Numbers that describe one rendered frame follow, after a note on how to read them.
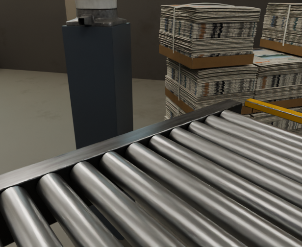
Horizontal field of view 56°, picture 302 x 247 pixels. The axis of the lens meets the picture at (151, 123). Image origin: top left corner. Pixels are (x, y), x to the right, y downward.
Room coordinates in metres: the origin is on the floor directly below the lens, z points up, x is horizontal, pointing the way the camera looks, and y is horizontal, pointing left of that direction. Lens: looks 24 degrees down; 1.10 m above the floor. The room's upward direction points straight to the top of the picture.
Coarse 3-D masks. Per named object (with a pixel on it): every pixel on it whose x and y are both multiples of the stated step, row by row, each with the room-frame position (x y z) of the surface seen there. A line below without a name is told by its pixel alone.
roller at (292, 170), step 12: (192, 132) 0.66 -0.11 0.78; (204, 132) 0.63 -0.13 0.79; (216, 132) 0.62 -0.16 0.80; (216, 144) 0.60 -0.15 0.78; (228, 144) 0.58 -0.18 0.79; (240, 144) 0.56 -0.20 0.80; (252, 144) 0.56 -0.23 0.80; (252, 156) 0.53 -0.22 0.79; (264, 156) 0.51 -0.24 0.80; (276, 156) 0.51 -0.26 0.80; (276, 168) 0.48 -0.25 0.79; (288, 168) 0.47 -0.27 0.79; (300, 168) 0.46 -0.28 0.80; (300, 180) 0.44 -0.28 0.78
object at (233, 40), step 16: (192, 16) 1.15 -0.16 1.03; (208, 16) 1.14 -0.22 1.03; (224, 16) 1.15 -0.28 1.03; (240, 16) 1.18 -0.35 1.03; (256, 16) 1.20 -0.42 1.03; (192, 32) 1.13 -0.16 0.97; (208, 32) 1.14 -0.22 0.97; (224, 32) 1.16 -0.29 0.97; (240, 32) 1.19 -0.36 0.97; (176, 48) 1.26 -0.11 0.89; (192, 48) 1.12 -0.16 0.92; (208, 48) 1.14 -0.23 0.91; (224, 48) 1.17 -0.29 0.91; (240, 48) 1.19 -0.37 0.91
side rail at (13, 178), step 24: (168, 120) 0.69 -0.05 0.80; (192, 120) 0.69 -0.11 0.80; (96, 144) 0.56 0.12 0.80; (120, 144) 0.56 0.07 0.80; (144, 144) 0.59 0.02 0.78; (24, 168) 0.46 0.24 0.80; (48, 168) 0.46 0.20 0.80; (72, 168) 0.48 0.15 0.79; (96, 168) 0.51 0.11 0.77; (0, 192) 0.39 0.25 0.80; (0, 216) 0.39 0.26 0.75; (48, 216) 0.44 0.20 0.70
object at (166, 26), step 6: (162, 6) 1.45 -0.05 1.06; (168, 6) 1.38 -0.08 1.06; (162, 12) 1.44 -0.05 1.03; (168, 12) 1.38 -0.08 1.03; (162, 18) 1.44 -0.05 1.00; (168, 18) 1.38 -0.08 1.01; (162, 24) 1.45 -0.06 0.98; (168, 24) 1.37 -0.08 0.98; (162, 30) 1.44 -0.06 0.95; (168, 30) 1.37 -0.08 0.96; (162, 36) 1.43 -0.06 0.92; (168, 36) 1.36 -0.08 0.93; (162, 42) 1.43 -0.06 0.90; (168, 42) 1.35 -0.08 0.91
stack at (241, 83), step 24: (168, 72) 1.47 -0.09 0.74; (192, 72) 1.19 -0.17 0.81; (216, 72) 1.16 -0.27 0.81; (240, 72) 1.19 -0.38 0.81; (264, 72) 1.24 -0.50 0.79; (288, 72) 1.28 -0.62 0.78; (192, 96) 1.18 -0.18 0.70; (216, 96) 1.16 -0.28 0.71; (240, 96) 1.20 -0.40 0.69; (264, 96) 1.24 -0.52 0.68; (288, 96) 1.29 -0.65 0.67; (264, 120) 1.24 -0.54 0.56; (288, 120) 1.29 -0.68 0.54
